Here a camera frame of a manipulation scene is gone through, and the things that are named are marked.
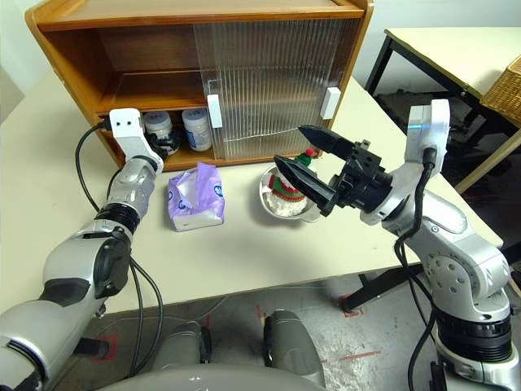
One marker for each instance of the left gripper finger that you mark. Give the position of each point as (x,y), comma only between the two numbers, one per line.
(154,141)
(173,144)

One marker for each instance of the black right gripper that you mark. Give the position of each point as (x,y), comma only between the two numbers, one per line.
(362,183)

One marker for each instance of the white jar with blue label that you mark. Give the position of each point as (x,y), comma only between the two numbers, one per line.
(156,122)
(196,132)

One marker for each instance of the white plush toy striped sweater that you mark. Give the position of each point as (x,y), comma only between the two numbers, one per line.
(285,191)

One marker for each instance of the purple tissue pack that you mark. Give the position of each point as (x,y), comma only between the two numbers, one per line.
(195,212)

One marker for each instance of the ribbed clear sliding door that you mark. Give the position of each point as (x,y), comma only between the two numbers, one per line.
(203,61)
(346,61)

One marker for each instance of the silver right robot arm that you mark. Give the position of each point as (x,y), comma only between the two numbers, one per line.
(456,252)

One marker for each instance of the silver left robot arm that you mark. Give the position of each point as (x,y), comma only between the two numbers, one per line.
(69,260)

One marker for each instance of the wooden cabinet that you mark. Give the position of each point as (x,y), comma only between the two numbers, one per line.
(65,61)

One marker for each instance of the black table leg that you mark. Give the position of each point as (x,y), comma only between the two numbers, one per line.
(374,285)
(95,346)

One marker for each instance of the beige table with black legs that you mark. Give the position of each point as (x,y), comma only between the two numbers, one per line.
(439,53)

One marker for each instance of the light wooden board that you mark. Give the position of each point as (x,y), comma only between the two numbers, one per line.
(488,161)

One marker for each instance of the wicker basket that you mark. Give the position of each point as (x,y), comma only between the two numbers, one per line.
(504,93)

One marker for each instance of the grey rounded torso shell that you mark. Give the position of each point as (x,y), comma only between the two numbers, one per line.
(203,380)

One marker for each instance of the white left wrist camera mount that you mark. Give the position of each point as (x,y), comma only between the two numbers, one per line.
(130,138)

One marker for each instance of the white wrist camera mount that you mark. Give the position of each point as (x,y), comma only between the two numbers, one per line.
(427,122)
(130,138)

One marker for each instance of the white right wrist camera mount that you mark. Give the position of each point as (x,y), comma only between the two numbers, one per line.
(427,122)

